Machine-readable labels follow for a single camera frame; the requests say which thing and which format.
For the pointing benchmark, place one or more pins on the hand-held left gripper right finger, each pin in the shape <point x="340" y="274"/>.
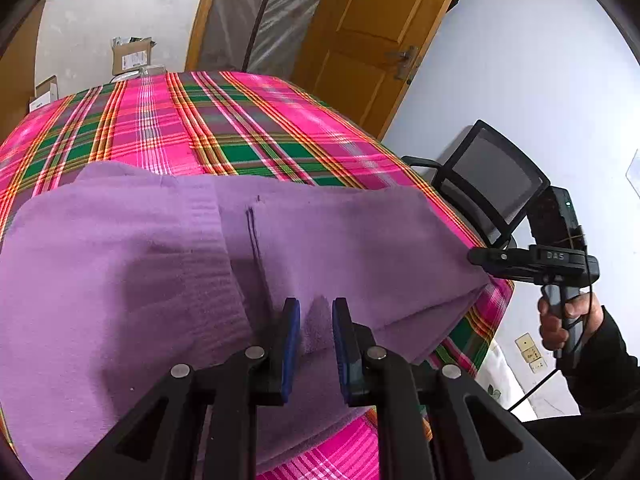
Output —
<point x="342" y="352"/>

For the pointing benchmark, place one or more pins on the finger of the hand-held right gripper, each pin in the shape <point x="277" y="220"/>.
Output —
<point x="500" y="258"/>

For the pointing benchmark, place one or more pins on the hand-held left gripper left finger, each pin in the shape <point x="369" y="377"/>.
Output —
<point x="291" y="347"/>

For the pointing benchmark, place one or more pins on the purple fleece pants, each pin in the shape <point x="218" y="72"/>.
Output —
<point x="125" y="270"/>

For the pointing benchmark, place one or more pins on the person's right forearm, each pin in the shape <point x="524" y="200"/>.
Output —
<point x="610" y="365"/>

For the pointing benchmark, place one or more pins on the person's right hand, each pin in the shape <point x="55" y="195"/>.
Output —
<point x="550" y="327"/>

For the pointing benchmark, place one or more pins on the black mesh office chair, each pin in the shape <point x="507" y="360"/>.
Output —
<point x="490" y="180"/>

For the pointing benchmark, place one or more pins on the white leaf print bedding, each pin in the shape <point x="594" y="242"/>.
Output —
<point x="505" y="385"/>

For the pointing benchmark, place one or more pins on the person's dark clothing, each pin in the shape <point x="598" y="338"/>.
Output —
<point x="590" y="450"/>

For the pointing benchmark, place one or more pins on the pink plaid bed sheet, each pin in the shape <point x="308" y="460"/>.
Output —
<point x="250" y="125"/>

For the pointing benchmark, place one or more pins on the wooden door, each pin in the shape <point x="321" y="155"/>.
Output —
<point x="370" y="25"/>

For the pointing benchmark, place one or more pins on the silver bag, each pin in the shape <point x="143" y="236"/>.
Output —
<point x="145" y="71"/>

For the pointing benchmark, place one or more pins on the clear plastic door curtain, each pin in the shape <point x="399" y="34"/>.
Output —
<point x="285" y="20"/>

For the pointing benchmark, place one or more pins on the brown cardboard box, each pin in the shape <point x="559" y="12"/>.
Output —
<point x="131" y="57"/>

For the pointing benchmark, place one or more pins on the white cardboard box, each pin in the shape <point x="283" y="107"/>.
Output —
<point x="44" y="94"/>

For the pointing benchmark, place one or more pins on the wooden wardrobe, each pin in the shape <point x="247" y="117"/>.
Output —
<point x="15" y="70"/>

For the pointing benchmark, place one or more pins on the wall socket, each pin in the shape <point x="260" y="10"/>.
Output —
<point x="531" y="352"/>

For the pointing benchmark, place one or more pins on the wooden door frame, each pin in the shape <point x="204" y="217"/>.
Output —
<point x="202" y="20"/>

